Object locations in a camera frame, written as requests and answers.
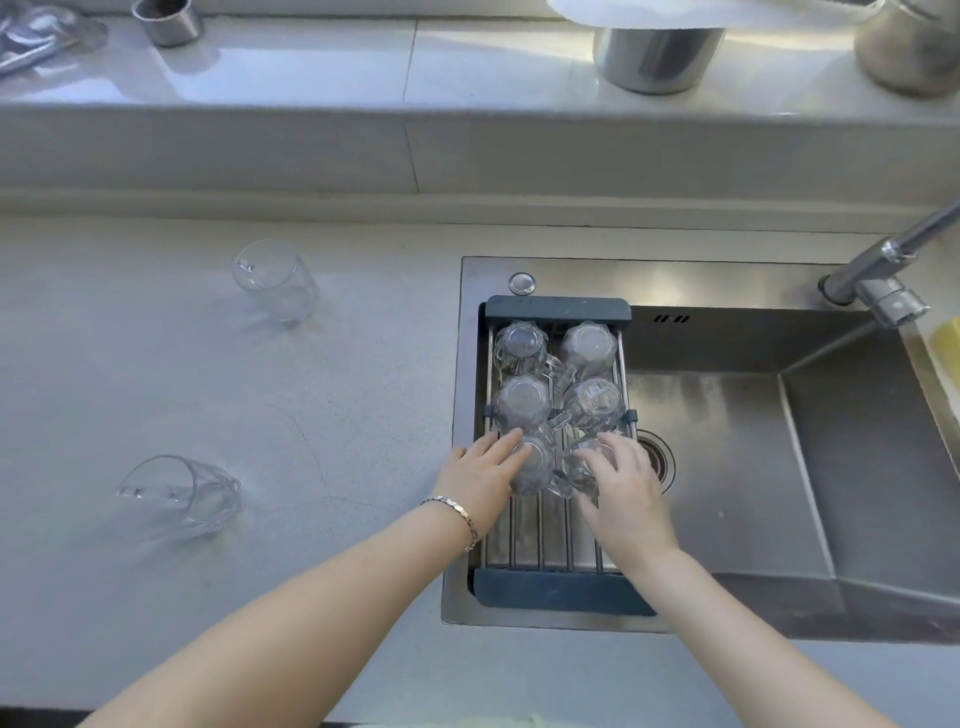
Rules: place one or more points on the white tiled windowsill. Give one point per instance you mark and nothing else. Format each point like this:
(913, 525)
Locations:
(337, 75)

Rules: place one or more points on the person's left hand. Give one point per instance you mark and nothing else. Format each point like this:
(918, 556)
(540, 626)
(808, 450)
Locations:
(484, 480)

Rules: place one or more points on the steel bowl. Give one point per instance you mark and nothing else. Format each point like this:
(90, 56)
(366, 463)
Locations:
(907, 52)

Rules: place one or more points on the white cutting board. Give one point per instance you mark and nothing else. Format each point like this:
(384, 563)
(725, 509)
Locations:
(712, 13)

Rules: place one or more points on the person's left forearm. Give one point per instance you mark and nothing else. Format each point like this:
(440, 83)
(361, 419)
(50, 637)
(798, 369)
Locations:
(300, 622)

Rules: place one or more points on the group of clear glasses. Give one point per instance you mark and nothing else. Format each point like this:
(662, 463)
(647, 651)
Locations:
(521, 401)

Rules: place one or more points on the steel cylindrical container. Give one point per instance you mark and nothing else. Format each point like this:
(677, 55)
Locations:
(656, 64)

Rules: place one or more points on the person's right forearm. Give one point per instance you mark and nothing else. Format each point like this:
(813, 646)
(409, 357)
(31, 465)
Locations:
(735, 660)

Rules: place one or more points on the chrome faucet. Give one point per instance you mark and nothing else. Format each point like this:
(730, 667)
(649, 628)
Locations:
(874, 262)

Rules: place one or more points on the person's right hand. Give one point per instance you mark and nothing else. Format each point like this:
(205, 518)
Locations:
(630, 510)

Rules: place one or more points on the small steel cup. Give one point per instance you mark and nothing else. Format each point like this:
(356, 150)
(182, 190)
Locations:
(169, 26)

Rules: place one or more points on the yellow dish soap bottle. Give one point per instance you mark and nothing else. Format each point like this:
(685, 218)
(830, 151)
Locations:
(949, 341)

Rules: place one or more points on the stainless steel sink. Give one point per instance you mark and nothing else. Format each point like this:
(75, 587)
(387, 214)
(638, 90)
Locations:
(735, 465)

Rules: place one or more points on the small steel strainer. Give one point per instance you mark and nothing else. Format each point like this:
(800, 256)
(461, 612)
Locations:
(45, 22)

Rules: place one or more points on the dark grey metal drying rack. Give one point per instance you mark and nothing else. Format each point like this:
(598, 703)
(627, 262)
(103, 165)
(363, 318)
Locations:
(555, 592)

